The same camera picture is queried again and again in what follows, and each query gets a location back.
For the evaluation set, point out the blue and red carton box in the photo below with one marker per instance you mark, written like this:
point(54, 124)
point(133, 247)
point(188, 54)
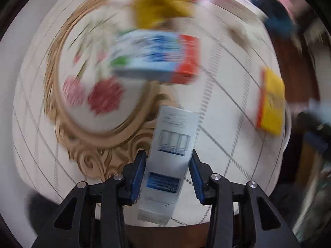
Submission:
point(160, 55)

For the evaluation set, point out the yellow box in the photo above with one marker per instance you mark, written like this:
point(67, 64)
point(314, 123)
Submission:
point(161, 6)

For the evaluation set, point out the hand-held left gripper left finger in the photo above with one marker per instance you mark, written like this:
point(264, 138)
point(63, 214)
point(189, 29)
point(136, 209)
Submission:
point(137, 178)

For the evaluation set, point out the yellow and orange packet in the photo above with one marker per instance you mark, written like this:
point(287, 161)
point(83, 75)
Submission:
point(271, 102)

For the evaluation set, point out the floral printed tablecloth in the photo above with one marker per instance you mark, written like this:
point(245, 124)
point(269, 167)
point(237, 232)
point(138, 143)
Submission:
point(108, 100)

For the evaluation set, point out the white carton box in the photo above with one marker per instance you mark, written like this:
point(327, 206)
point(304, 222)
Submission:
point(168, 160)

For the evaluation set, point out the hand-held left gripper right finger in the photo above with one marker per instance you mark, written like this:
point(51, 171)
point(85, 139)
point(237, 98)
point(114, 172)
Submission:
point(197, 179)

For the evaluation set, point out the dark blue cloth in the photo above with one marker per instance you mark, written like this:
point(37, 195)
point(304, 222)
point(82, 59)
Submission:
point(274, 10)

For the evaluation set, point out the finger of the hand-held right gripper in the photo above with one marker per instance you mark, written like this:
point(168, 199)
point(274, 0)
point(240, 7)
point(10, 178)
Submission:
point(314, 131)

